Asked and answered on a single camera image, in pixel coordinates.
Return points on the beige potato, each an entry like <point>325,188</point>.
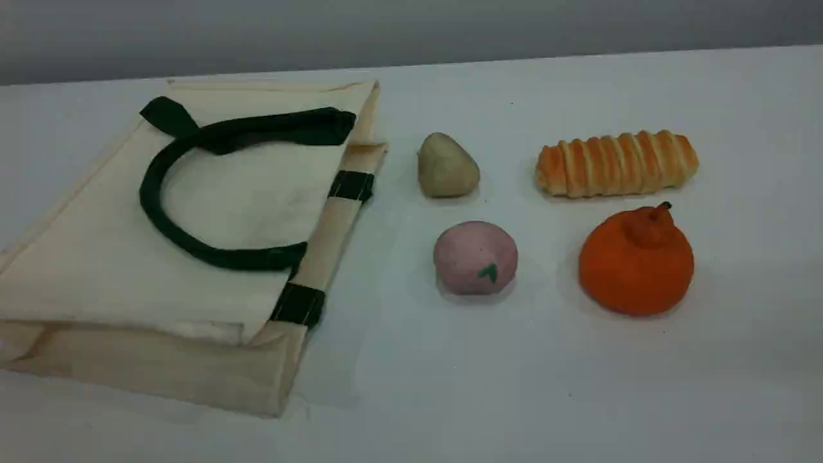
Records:
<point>447,168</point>

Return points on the long striped orange bread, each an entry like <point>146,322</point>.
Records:
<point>617,164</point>

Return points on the pink peach bun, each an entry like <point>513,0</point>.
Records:
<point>472,254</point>

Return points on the orange tangerine with stem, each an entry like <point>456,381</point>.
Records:
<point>633,270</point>

